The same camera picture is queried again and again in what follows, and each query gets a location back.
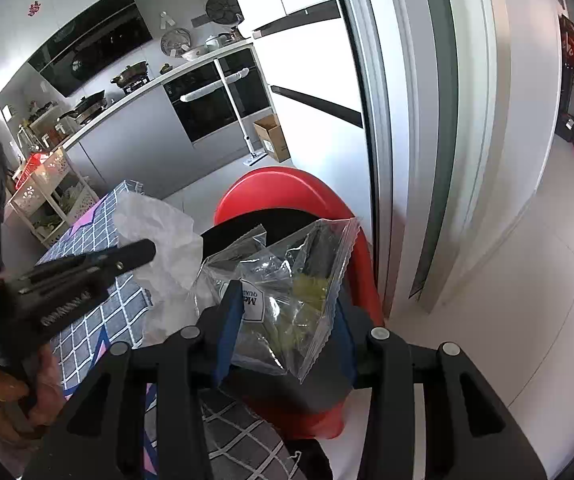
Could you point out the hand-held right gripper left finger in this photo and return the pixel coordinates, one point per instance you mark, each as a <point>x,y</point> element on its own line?
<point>227,330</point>

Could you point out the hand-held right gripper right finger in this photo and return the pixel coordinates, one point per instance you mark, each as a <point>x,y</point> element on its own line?
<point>347,345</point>

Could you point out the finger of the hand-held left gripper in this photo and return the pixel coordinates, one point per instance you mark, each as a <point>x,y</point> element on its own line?
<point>122,257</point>

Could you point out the white plastic bag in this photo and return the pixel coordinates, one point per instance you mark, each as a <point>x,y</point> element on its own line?
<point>167,240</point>

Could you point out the clear plastic packet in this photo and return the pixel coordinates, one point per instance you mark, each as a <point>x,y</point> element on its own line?
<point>287,285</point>

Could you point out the black trash bin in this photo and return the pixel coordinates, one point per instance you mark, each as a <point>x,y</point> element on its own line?
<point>287,395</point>

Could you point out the grey checkered star tablecloth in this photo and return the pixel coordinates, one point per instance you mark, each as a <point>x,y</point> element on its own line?
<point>92,330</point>

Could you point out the grey kitchen base cabinet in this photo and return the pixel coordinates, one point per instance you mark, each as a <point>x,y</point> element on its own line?
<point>132,150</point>

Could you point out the beige storage cart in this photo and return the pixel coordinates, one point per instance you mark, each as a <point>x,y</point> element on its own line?
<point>52,170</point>

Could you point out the red plastic basket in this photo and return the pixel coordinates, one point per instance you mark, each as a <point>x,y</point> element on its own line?
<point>29,167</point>

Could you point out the red stool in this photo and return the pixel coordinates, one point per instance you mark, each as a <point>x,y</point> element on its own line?
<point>277,190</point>

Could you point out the black wok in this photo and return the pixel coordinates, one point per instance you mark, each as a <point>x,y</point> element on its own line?
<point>89,102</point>

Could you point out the dark cooking pot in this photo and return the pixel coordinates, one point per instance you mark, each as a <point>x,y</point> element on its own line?
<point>129,75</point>

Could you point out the white mop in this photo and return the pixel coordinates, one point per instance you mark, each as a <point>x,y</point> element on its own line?
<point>234,110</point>

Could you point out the cardboard box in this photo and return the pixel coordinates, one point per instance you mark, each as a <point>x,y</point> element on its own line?
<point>272,140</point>

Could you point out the black range hood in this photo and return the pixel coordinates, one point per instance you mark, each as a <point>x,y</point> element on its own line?
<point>97,45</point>

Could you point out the white bowl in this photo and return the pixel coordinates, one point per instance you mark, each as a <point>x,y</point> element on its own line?
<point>194,52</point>

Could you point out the round metal steamer rack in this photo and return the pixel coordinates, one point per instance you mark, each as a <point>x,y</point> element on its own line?
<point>174,42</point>

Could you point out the white enamel pot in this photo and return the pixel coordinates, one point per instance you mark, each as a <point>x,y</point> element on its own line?
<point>213,41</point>

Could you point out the red paper-cut decoration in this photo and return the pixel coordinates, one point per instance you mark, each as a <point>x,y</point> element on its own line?
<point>34,8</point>

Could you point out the white refrigerator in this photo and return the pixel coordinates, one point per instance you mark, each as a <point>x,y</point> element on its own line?
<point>307,60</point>

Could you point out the black box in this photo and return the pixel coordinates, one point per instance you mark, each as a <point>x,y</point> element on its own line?
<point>565,129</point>

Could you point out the white sliding door frame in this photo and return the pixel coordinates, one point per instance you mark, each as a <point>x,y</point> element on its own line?
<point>407,110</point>

